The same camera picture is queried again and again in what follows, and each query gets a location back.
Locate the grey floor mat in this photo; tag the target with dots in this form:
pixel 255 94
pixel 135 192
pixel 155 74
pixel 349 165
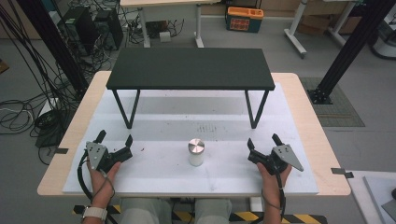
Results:
pixel 336 105

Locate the black computer tower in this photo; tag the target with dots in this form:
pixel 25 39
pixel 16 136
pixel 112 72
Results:
pixel 109 28
pixel 77 28

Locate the black shelf with metal legs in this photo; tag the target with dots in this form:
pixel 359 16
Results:
pixel 190 68

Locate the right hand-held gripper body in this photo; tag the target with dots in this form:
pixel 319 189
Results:
pixel 280 158

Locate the black tape piece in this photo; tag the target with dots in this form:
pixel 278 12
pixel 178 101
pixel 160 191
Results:
pixel 342 172
pixel 61 151

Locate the cardboard box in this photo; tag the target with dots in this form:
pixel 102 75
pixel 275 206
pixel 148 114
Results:
pixel 313 24

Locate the orange and teal toolbox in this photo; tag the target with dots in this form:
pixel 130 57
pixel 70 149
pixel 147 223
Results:
pixel 244 19

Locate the white power adapter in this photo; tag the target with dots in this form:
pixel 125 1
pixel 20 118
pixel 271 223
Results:
pixel 165 36

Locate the person's left leg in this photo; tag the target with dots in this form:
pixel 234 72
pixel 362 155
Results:
pixel 146 211

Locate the white wristwatch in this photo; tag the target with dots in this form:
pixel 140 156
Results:
pixel 94 213

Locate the white side table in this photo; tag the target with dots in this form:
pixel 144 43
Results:
pixel 373 199

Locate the person's right leg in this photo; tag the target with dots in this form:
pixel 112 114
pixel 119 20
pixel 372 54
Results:
pixel 213 211

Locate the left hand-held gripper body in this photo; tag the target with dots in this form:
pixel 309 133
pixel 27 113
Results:
pixel 102 157

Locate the white-legged wooden desk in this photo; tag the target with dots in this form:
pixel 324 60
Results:
pixel 168 2

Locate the yellow black hazard tape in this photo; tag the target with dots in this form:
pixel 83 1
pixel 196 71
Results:
pixel 246 216

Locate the person's right hand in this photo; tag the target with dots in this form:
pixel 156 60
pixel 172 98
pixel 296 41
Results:
pixel 272 185

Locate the silver metal cylinder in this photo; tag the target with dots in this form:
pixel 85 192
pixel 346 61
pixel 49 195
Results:
pixel 196 152

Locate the black metal frame post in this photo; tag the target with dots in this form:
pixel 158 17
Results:
pixel 53 40
pixel 351 46

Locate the white table mat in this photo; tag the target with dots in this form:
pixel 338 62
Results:
pixel 174 174

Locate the person's left hand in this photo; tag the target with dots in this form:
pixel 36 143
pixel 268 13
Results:
pixel 101 186

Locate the white desk leg frame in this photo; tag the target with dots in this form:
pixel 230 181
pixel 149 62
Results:
pixel 294 31

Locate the person's leg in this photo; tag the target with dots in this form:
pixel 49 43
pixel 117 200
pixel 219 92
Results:
pixel 213 211
pixel 146 211

